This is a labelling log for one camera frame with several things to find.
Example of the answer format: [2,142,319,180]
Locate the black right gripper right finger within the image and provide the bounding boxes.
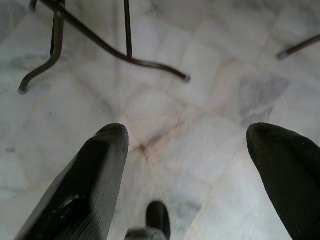
[246,122,320,240]

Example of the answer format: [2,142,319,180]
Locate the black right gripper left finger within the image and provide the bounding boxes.
[14,123,130,240]

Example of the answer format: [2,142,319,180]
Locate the black metal folding table legs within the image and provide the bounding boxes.
[18,0,192,95]
[276,34,320,60]

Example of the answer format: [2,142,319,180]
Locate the black robot right foot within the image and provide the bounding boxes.
[124,200,172,240]

